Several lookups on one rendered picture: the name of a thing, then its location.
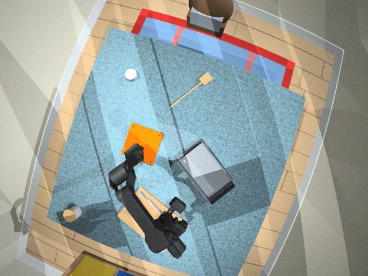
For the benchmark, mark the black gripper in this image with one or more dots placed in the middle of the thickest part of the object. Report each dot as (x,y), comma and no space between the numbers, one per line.
(176,205)

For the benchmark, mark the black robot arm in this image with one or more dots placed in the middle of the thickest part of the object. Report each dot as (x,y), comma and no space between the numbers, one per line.
(159,235)

